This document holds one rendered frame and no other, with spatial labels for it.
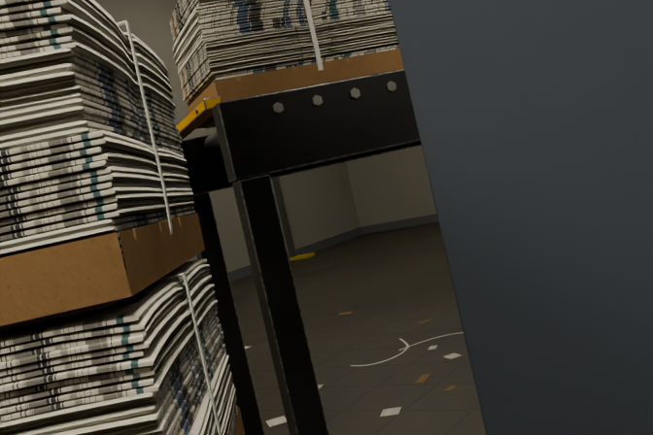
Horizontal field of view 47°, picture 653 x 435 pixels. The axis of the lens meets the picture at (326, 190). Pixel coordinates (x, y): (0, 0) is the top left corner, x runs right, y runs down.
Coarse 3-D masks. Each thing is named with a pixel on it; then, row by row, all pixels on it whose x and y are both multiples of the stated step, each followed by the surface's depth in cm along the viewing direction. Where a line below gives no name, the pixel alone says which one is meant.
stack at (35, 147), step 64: (0, 0) 49; (64, 0) 49; (0, 64) 49; (64, 64) 49; (128, 64) 67; (0, 128) 49; (64, 128) 50; (128, 128) 62; (0, 192) 49; (64, 192) 49; (128, 192) 53; (192, 192) 86; (0, 256) 49; (64, 320) 53; (128, 320) 50; (192, 320) 69; (0, 384) 50; (64, 384) 50; (128, 384) 50; (192, 384) 64
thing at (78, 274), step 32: (160, 224) 64; (192, 224) 81; (32, 256) 49; (64, 256) 49; (96, 256) 49; (128, 256) 50; (160, 256) 60; (192, 256) 77; (0, 288) 49; (32, 288) 49; (64, 288) 49; (96, 288) 49; (128, 288) 49; (0, 320) 49
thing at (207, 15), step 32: (192, 0) 127; (224, 0) 126; (256, 0) 128; (192, 32) 130; (224, 32) 126; (256, 32) 127; (288, 32) 128; (192, 64) 136; (224, 64) 125; (256, 64) 126; (288, 64) 129; (192, 96) 143
